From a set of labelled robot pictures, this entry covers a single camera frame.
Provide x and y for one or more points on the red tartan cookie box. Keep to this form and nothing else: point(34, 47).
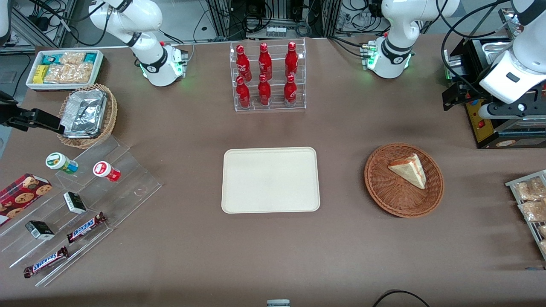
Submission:
point(21, 197)

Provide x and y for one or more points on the grey power strip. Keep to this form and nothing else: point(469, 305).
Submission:
point(276, 31)

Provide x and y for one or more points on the brown wicker basket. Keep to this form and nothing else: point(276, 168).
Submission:
point(392, 192)

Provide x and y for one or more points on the clear cracker bag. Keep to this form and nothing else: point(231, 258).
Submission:
point(70, 73)
point(72, 58)

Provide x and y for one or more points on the grey device edge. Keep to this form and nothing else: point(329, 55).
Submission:
point(278, 303)

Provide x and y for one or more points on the white snack bin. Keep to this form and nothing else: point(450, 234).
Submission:
point(99, 64)

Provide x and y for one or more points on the clear cracker packet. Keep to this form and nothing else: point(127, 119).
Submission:
point(533, 210)
point(529, 188)

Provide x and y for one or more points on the red lid cup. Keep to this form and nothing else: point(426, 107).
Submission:
point(104, 170)

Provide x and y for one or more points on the teal snack packet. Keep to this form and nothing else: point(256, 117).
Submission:
point(49, 58)
point(90, 57)

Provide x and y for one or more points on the clear acrylic stepped display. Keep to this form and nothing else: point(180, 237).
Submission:
point(128, 187)

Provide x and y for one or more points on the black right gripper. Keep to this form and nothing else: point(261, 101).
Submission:
point(9, 113)

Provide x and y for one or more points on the light wicker basket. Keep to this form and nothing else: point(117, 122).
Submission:
point(111, 113)

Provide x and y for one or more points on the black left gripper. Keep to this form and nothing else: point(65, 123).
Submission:
point(469, 88)

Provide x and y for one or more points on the triangular sandwich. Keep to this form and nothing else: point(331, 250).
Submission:
point(409, 170)

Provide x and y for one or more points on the red cola bottle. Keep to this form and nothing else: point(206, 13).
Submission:
point(243, 94)
point(291, 59)
point(264, 92)
point(265, 62)
point(243, 64)
point(290, 91)

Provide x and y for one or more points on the aluminium foil tray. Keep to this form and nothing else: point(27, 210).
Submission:
point(85, 113)

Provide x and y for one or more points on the yellow snack packet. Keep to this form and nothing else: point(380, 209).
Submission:
point(40, 73)

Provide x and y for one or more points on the small black box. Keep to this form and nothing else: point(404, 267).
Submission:
point(75, 203)
point(39, 230)

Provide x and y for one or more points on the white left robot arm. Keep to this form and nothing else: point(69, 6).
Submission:
point(396, 25)

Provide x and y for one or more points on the aluminium frame rack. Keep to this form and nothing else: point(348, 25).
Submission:
point(25, 25)

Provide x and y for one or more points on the clear acrylic bottle rack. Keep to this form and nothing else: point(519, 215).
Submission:
point(275, 44)

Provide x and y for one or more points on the Snickers bar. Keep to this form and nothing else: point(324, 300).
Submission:
point(46, 262)
point(85, 228)

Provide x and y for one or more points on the green lid cup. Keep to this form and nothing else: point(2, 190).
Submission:
point(59, 162)

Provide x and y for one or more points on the grey tray with crackers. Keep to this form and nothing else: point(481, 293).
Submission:
point(512, 184)

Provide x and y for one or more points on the beige rectangular tray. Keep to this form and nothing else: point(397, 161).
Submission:
point(270, 180)

